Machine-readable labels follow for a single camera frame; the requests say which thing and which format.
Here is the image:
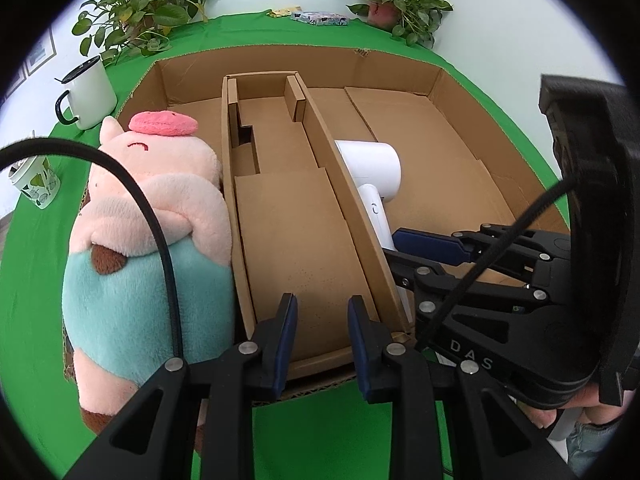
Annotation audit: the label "white enamel mug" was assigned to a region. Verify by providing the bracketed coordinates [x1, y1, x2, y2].
[55, 56, 118, 131]

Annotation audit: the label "large cardboard box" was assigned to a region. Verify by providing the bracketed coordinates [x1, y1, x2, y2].
[62, 44, 571, 401]

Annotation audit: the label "group of framed wall certificates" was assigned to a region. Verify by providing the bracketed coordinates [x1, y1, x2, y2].
[0, 25, 57, 106]

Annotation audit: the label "white hair dryer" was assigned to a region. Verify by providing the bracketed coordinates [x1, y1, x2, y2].
[334, 139, 413, 322]

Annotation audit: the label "person's blue jeans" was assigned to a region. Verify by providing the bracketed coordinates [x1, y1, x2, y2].
[565, 420, 632, 478]

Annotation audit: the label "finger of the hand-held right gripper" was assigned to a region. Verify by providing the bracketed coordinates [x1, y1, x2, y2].
[391, 224, 572, 281]
[382, 247, 553, 323]

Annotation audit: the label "pink pig plush toy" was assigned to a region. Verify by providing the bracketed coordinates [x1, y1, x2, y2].
[61, 109, 236, 433]

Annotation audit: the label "large potted green plant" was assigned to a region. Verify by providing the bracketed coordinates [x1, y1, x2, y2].
[71, 0, 221, 67]

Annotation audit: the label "black cable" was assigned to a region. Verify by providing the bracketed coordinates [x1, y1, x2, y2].
[0, 139, 183, 361]
[415, 180, 577, 352]

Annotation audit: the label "leaf print paper cup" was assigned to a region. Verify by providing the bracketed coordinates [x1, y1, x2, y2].
[9, 155, 62, 210]

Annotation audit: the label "patterned tissue packet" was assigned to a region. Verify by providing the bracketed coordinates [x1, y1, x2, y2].
[291, 10, 349, 28]

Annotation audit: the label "person's right hand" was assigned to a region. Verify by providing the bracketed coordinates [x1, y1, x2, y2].
[520, 387, 628, 429]

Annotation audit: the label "long narrow cardboard box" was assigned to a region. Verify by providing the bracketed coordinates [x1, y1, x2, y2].
[221, 71, 415, 382]

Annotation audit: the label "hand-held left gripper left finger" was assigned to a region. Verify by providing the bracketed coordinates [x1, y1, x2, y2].
[62, 292, 299, 480]

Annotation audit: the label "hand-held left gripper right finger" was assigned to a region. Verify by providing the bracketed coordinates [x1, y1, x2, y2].
[347, 295, 581, 480]

